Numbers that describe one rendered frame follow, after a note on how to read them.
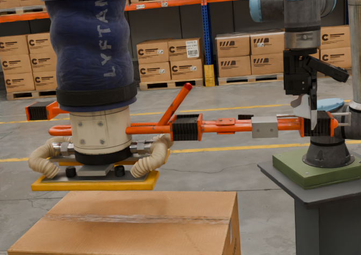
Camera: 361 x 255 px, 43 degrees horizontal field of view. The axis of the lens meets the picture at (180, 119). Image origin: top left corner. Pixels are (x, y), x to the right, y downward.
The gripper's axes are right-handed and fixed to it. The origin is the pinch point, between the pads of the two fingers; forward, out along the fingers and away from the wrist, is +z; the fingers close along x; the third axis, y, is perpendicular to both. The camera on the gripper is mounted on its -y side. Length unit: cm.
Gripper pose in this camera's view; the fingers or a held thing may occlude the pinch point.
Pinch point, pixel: (312, 121)
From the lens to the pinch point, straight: 128.0
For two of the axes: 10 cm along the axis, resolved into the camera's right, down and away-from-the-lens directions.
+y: -9.8, 0.5, 1.7
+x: -1.5, 2.6, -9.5
